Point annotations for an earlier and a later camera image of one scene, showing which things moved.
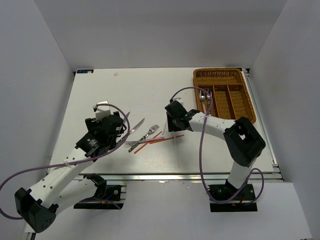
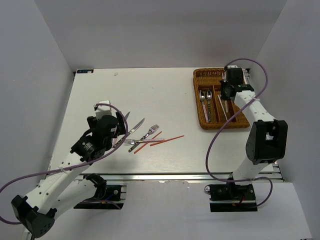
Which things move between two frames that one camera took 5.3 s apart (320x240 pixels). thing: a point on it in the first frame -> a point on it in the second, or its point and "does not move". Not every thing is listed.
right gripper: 171,127 -> 223,83
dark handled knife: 136,127 does not move
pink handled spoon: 202,96 does not move
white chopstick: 164,128 -> 223,110
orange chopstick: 146,143 does not move
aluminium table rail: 178,177 does not move
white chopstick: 177,149 -> 226,103
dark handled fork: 152,130 does not move
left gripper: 93,124 does not move
